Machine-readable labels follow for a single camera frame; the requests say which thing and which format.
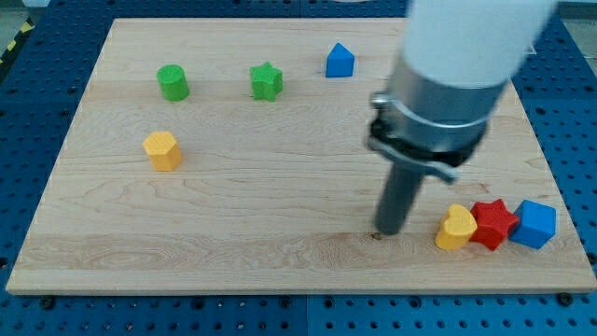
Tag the blue triangular prism block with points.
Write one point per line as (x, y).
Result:
(339, 62)

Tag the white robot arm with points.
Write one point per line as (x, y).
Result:
(454, 60)

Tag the red star block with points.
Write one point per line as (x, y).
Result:
(494, 223)

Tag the blue cube block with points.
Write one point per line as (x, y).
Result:
(537, 224)

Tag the yellow hexagon block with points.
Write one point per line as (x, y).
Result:
(163, 151)

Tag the yellow heart block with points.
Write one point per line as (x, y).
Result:
(455, 228)

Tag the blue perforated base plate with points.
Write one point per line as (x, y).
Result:
(46, 74)

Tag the wooden board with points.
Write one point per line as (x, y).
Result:
(270, 197)

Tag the green cylinder block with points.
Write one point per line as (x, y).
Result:
(173, 82)

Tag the green star block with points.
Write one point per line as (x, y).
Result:
(266, 82)

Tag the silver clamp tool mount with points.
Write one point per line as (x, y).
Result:
(425, 127)

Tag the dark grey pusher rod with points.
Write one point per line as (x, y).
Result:
(400, 190)

